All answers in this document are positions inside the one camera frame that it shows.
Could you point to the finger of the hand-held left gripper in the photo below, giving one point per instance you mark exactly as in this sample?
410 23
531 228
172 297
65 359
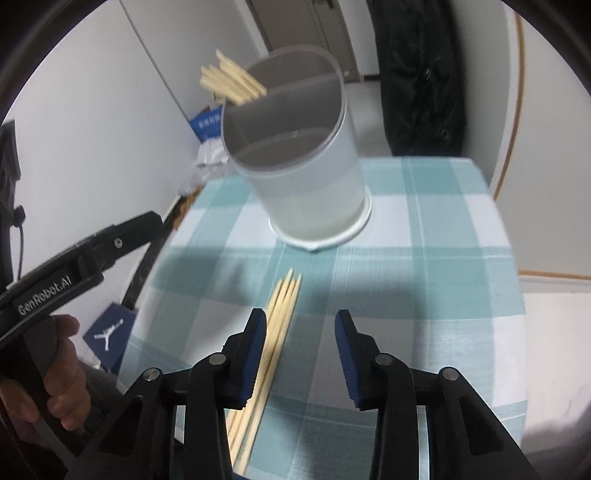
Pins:
134 233

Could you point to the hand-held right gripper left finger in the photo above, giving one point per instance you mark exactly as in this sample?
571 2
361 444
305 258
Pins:
251 355

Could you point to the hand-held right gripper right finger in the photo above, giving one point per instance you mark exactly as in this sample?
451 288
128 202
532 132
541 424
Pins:
351 360

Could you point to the pale bamboo chopstick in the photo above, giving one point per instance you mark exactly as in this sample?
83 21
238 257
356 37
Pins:
282 314
276 314
269 314
288 314

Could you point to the translucent plastic utensil holder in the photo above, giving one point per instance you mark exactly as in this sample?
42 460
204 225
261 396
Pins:
314 194

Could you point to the bunch of wooden chopsticks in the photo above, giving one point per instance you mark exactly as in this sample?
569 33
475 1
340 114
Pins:
235 83

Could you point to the person's left hand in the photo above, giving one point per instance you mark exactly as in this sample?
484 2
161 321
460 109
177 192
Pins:
69 383

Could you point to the blue shoe box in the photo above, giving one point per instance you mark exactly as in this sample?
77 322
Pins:
108 334

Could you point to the grey plastic bags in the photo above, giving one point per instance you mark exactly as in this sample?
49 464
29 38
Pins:
207 157

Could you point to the blue cardboard box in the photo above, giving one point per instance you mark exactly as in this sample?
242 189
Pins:
205 124

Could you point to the teal checked tablecloth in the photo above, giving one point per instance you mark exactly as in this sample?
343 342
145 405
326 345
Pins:
438 240

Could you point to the grey door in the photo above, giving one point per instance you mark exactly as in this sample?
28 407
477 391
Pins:
295 23

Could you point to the black coat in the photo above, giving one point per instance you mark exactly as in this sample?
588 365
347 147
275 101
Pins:
415 69

